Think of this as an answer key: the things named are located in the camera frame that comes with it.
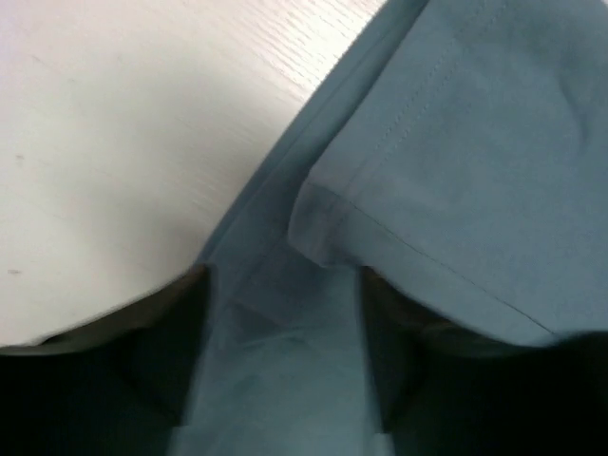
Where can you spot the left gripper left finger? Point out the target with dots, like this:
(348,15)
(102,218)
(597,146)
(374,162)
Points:
(117,386)

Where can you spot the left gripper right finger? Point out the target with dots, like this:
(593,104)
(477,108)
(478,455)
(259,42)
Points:
(442,389)

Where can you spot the blue-grey t-shirt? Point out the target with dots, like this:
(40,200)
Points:
(457,151)

